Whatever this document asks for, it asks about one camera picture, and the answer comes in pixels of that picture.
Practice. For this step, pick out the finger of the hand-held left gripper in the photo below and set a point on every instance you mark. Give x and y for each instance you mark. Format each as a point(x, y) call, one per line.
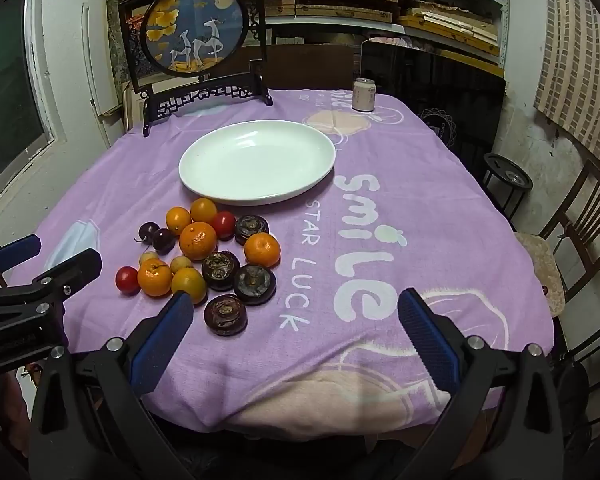
point(20, 251)
point(75, 267)

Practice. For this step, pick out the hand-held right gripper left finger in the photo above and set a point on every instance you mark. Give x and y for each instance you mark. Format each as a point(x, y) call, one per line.
point(162, 340)

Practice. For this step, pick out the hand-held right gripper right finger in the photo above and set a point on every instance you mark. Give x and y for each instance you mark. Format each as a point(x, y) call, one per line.
point(427, 335)

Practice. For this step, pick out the red cherry tomato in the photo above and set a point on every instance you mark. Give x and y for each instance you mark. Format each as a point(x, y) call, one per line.
point(223, 224)
point(127, 280)

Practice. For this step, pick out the yellow cherry tomato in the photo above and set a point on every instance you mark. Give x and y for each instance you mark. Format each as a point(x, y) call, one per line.
point(203, 210)
point(190, 284)
point(178, 219)

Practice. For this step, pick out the small pale yellow fruit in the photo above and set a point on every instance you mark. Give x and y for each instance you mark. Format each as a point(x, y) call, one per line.
point(181, 263)
point(148, 258)

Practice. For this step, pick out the dark cherry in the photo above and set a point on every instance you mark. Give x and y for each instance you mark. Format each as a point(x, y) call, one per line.
point(148, 231)
point(164, 241)

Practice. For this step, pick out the large mandarin orange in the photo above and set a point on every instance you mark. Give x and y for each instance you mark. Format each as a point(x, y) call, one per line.
point(198, 240)

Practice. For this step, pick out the white plate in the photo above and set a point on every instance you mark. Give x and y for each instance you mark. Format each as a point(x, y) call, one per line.
point(255, 160)

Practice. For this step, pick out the beige chair cushion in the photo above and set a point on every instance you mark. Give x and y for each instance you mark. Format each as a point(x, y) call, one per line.
point(540, 270)

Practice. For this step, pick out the window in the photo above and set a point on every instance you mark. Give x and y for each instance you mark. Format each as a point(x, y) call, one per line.
point(5, 95)

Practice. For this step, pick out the purple printed tablecloth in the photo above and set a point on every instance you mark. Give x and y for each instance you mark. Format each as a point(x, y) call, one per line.
point(405, 160)

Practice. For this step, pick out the black round stand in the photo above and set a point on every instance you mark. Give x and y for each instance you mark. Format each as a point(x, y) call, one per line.
point(507, 172)

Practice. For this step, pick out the wooden chair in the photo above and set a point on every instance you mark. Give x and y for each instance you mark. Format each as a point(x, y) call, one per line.
point(563, 199)

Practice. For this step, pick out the white leaning board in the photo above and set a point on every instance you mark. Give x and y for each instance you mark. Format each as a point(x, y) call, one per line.
point(97, 60)

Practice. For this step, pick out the pale drink can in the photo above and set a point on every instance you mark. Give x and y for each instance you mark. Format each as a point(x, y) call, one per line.
point(364, 96)

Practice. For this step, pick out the round deer picture screen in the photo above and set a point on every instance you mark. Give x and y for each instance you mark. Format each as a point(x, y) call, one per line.
point(195, 25)

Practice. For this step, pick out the checked curtain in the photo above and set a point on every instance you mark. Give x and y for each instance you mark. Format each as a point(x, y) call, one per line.
point(580, 50)

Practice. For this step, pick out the white metal shelf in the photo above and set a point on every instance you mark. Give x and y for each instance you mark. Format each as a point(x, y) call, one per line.
point(504, 10)

